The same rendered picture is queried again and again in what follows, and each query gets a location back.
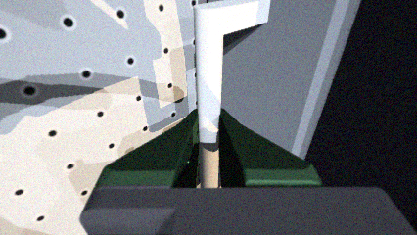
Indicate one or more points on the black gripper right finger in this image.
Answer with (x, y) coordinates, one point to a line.
(248, 160)

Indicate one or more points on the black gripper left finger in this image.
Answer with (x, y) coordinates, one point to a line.
(172, 158)

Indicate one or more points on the dark grey box-shaped imager with drawer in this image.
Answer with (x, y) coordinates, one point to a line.
(334, 82)

